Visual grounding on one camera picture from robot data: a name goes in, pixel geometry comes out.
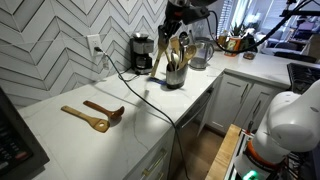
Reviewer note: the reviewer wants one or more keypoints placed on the dark brown wooden spoon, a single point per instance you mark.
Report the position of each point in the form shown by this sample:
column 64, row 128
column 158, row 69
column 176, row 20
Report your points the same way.
column 106, row 111

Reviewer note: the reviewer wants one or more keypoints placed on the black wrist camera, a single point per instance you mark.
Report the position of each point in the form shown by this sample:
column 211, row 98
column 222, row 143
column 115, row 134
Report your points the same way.
column 198, row 15

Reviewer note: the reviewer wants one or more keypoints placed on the white kitchen cabinet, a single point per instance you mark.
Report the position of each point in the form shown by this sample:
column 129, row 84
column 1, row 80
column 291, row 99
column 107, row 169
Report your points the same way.
column 240, row 100

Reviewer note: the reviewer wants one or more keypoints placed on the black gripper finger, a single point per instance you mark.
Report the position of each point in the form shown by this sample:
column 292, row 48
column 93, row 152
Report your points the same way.
column 172, row 29
column 162, row 32

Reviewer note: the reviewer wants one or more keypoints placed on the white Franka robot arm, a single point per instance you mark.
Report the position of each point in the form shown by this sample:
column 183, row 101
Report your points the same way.
column 290, row 120

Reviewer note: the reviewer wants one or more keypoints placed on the black stove top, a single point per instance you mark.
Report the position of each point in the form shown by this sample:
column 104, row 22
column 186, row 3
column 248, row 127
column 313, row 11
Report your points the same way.
column 301, row 76

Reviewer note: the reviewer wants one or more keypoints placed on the round-headed wooden spoon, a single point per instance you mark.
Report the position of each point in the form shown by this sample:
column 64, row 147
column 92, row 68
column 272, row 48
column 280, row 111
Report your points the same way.
column 189, row 52

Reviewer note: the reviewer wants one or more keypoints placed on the black coffee grinder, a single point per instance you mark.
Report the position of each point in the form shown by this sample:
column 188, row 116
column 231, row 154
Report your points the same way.
column 141, row 55

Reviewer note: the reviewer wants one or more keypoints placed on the metal robot mount frame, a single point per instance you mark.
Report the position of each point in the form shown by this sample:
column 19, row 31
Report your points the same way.
column 243, row 146

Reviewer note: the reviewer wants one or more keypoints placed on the dishwasher front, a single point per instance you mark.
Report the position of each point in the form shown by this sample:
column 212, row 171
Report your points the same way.
column 196, row 110

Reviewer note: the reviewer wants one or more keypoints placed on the small dark bowl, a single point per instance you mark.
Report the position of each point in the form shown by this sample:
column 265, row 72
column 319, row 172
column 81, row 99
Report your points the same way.
column 249, row 55

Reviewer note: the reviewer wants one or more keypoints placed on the black microwave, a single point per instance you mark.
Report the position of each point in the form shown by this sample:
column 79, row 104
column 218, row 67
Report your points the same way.
column 16, row 143

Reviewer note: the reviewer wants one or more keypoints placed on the metal utensil holder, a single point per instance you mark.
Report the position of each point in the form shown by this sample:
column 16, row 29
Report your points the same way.
column 176, row 77

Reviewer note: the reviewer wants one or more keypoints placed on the orange white mug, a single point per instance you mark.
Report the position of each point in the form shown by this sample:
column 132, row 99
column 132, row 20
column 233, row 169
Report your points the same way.
column 233, row 45

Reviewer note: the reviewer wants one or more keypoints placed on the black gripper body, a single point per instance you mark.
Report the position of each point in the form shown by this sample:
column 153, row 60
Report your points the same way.
column 175, row 15

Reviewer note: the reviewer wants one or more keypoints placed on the green potted plant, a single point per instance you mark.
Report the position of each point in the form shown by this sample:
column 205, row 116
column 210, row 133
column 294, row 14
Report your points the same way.
column 238, row 30

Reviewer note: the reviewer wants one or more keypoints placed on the flat wooden spatula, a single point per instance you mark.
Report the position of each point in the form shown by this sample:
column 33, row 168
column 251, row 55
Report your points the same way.
column 174, row 44

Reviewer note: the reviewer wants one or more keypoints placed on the blue flat object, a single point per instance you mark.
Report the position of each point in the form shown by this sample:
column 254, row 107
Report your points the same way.
column 157, row 81

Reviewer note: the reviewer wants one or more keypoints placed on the wooden board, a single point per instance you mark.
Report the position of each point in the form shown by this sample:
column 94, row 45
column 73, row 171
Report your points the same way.
column 222, row 153

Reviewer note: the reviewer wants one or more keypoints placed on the light slotted wooden spoon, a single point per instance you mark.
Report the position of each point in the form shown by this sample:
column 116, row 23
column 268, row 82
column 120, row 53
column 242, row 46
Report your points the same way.
column 90, row 120

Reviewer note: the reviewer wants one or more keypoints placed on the white wall outlet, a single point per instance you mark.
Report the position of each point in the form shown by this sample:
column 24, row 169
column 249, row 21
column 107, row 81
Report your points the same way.
column 94, row 43

